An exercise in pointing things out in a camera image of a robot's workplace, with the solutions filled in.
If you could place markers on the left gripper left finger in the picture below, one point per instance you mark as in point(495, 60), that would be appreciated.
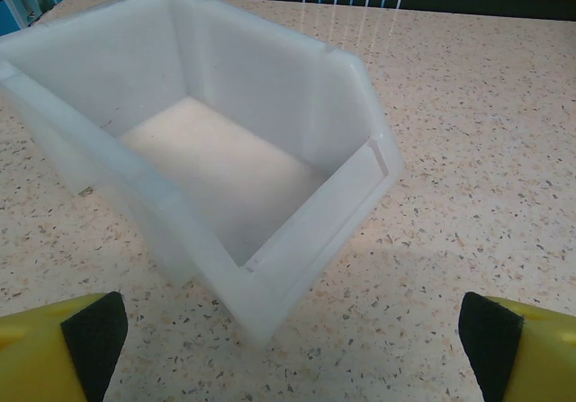
point(40, 357)

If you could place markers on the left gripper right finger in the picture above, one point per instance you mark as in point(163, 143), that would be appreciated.
point(531, 357)

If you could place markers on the white translucent plastic bin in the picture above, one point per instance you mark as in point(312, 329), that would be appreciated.
point(202, 172)

